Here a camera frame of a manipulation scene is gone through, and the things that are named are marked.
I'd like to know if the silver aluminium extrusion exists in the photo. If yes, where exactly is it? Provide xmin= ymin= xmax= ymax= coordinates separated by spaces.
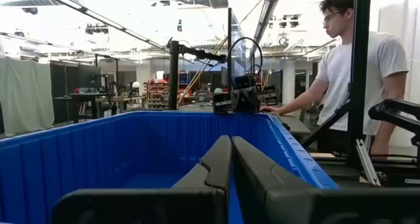
xmin=356 ymin=138 xmax=382 ymax=187

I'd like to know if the black right arm cable loop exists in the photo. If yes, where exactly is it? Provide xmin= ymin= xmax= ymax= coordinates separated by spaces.
xmin=227 ymin=36 xmax=264 ymax=89

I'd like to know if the grey-green curtain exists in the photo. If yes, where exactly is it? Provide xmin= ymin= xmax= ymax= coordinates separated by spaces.
xmin=0 ymin=56 xmax=55 ymax=137

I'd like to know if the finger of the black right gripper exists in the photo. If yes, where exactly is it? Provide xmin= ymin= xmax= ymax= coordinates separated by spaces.
xmin=213 ymin=92 xmax=230 ymax=115
xmin=261 ymin=85 xmax=280 ymax=106

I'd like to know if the white column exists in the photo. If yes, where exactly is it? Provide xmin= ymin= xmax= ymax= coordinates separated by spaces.
xmin=282 ymin=60 xmax=296 ymax=105

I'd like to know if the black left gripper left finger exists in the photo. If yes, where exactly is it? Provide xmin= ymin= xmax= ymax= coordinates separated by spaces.
xmin=51 ymin=135 xmax=232 ymax=224

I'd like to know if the person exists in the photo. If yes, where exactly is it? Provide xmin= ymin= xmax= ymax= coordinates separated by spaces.
xmin=259 ymin=0 xmax=410 ymax=158

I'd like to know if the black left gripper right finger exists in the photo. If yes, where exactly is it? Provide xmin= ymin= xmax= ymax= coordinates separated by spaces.
xmin=232 ymin=135 xmax=420 ymax=224

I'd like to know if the blue plastic bin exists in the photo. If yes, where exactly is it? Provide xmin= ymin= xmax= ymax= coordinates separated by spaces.
xmin=0 ymin=110 xmax=339 ymax=224

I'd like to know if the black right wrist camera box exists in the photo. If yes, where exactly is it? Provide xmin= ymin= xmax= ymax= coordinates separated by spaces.
xmin=234 ymin=74 xmax=258 ymax=90

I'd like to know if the black aluminium table frame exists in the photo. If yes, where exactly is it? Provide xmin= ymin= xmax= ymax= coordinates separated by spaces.
xmin=300 ymin=0 xmax=420 ymax=189

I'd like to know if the black jointed arm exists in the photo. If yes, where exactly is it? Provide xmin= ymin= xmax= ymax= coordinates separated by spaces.
xmin=367 ymin=98 xmax=420 ymax=148

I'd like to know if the black table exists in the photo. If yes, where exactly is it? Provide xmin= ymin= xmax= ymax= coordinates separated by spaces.
xmin=54 ymin=91 xmax=114 ymax=123

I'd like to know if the shelf with red items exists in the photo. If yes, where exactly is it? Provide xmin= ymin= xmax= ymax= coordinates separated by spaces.
xmin=144 ymin=79 xmax=170 ymax=112

